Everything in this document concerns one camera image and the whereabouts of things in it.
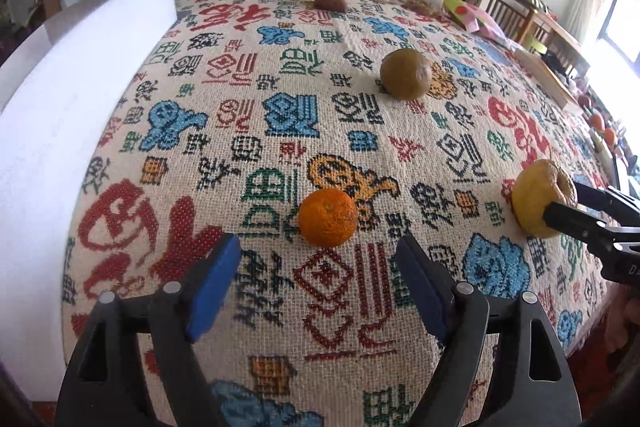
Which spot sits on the white foam board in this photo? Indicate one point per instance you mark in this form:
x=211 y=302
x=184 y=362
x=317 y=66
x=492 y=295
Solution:
x=58 y=90

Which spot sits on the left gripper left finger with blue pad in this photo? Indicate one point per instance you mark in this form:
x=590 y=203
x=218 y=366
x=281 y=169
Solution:
x=104 y=383

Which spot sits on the green-brown round fruit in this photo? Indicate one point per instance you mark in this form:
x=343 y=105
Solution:
x=406 y=74

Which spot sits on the wooden chair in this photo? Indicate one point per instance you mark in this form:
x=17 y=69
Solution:
x=527 y=23

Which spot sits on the yellow pear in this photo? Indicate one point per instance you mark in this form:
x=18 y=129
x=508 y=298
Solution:
x=537 y=186

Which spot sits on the orange tangerine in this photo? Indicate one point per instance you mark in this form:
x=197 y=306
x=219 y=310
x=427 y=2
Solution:
x=327 y=218

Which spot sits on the patterned woven tablecloth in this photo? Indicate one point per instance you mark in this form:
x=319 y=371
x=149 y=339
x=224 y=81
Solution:
x=320 y=139

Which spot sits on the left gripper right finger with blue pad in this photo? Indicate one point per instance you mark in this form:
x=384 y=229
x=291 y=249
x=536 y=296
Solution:
x=530 y=384

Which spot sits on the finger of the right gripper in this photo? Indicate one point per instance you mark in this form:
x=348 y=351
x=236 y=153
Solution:
x=605 y=199
x=578 y=224

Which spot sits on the pink green plastic bag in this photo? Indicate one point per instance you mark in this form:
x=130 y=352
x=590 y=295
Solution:
x=474 y=19

